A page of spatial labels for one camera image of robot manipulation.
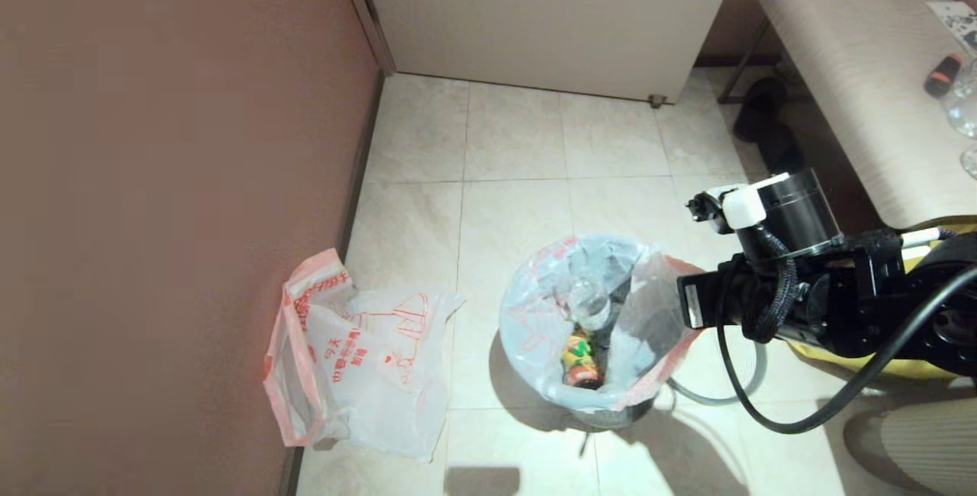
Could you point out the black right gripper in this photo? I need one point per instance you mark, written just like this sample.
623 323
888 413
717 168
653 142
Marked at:
817 305

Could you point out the white red-printed trash bag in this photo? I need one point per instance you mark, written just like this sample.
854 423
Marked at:
534 313
366 374

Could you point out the yellow fabric bag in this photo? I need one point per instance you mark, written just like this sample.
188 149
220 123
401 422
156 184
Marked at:
809 351

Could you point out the black round trash bin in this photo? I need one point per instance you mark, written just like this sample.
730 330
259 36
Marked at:
611 418

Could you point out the empty white red-printed trash bag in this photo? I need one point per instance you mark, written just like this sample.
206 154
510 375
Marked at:
366 374

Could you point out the clear wine glass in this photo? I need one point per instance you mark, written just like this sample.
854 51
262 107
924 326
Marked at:
965 111
970 163

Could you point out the clear plastic bottle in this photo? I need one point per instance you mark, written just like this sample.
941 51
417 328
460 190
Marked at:
588 301

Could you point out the colourful snack packet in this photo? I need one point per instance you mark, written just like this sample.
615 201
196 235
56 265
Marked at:
580 362

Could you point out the light woodgrain desk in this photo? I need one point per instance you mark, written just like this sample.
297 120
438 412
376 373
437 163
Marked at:
862 61

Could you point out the small metal door stop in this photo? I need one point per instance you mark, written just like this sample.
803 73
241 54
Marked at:
655 101

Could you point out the black marker with red band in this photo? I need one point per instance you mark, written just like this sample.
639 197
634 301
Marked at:
943 76

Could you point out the white leaflet with blue print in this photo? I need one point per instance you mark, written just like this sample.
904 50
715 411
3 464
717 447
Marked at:
957 20

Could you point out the white door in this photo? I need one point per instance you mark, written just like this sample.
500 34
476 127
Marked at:
549 15

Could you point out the grey skirting board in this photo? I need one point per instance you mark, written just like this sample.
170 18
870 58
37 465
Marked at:
359 168

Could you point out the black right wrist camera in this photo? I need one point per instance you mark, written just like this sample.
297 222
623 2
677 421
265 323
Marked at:
794 210

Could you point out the beige door frame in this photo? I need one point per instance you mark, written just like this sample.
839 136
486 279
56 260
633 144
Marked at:
365 8

